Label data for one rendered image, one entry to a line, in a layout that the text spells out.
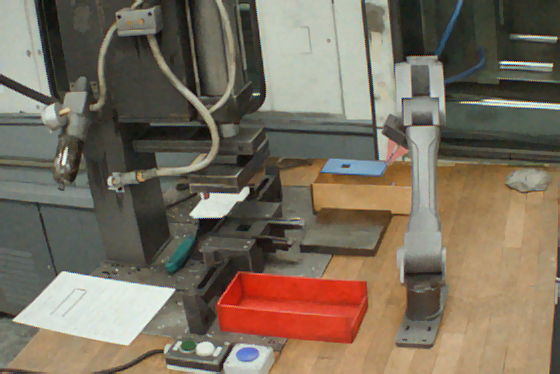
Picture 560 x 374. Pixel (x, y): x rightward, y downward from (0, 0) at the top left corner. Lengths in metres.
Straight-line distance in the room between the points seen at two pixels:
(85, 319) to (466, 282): 0.76
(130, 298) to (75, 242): 1.21
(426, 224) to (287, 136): 0.90
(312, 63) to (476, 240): 0.73
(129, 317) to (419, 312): 0.56
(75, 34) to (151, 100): 0.21
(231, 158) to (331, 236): 0.30
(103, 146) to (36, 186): 1.19
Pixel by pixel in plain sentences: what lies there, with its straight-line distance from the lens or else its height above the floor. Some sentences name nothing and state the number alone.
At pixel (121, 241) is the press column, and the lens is 1.76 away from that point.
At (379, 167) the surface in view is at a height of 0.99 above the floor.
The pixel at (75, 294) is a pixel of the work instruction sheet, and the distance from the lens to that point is 1.72.
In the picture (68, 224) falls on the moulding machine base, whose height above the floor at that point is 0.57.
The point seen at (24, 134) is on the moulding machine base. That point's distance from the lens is 2.79.
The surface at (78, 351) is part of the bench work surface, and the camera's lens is 1.54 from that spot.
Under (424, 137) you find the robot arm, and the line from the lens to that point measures 1.47.
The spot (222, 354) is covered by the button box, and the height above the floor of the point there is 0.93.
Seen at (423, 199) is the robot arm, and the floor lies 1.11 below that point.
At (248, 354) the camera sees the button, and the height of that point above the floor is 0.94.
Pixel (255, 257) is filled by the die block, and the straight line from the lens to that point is 1.63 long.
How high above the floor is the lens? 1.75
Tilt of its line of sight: 25 degrees down
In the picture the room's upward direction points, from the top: 7 degrees counter-clockwise
